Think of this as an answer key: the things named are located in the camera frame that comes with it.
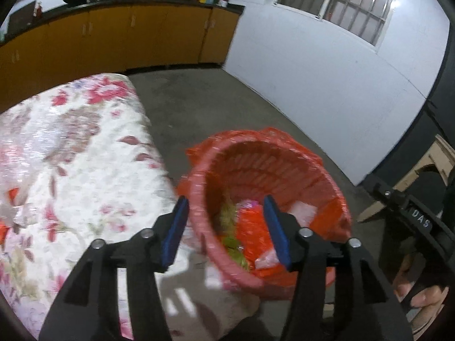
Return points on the person's right hand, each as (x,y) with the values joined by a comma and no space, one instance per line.
(424,296)

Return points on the red plastic bag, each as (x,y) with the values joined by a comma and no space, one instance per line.
(250,231)
(12,196)

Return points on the floral tablecloth covered table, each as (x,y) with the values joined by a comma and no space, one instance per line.
(81,170)

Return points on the orange plastic wastebasket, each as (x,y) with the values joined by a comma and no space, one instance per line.
(256,170)

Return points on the white cup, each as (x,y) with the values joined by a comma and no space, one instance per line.
(222,3)

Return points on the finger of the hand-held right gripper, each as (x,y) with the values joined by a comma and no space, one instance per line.
(386,195)

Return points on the barred window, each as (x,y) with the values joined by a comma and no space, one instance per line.
(337,3)

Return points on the wooden lower cabinets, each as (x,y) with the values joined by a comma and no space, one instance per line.
(117,39)

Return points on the red plastic waste basket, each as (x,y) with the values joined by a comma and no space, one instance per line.
(334,213)

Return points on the green foil bag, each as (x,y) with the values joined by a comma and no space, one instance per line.
(231,216)

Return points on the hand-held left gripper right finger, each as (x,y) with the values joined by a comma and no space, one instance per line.
(277,234)

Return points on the black kitchen countertop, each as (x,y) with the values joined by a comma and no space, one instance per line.
(149,1)

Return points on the dark wooden cutting board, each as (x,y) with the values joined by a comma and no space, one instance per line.
(19,18)

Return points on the wooden arched frame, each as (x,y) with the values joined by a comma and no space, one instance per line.
(437,156)

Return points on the red bottle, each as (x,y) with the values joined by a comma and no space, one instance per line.
(37,10)

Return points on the pink plastic bag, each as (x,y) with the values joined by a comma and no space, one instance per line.
(248,205)

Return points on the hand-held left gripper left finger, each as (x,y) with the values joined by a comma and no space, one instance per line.
(176,231)

